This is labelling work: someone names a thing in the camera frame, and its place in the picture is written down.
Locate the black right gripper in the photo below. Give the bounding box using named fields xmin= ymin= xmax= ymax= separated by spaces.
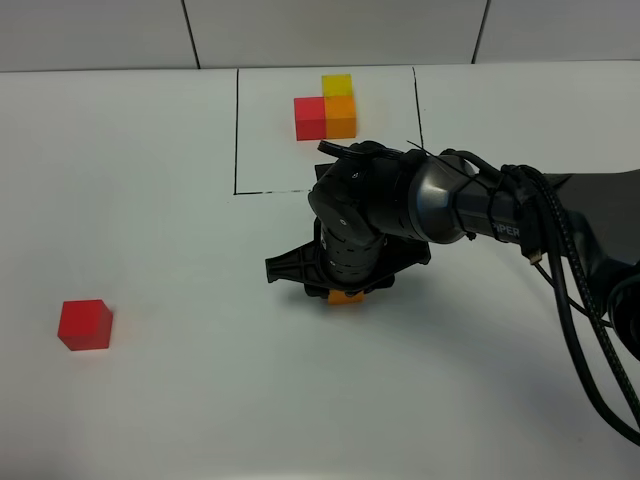
xmin=264 ymin=164 xmax=433 ymax=299

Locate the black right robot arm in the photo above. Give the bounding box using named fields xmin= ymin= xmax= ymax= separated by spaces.
xmin=266 ymin=141 xmax=639 ymax=354

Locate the orange template block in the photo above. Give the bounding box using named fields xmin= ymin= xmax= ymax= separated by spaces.
xmin=324 ymin=96 xmax=357 ymax=139

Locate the red template block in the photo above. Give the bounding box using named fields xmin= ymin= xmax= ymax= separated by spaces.
xmin=294 ymin=97 xmax=326 ymax=141

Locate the yellow template block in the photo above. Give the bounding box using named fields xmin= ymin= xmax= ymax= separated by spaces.
xmin=322 ymin=74 xmax=354 ymax=98

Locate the black braided cable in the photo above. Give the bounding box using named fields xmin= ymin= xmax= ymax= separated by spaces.
xmin=499 ymin=162 xmax=640 ymax=446

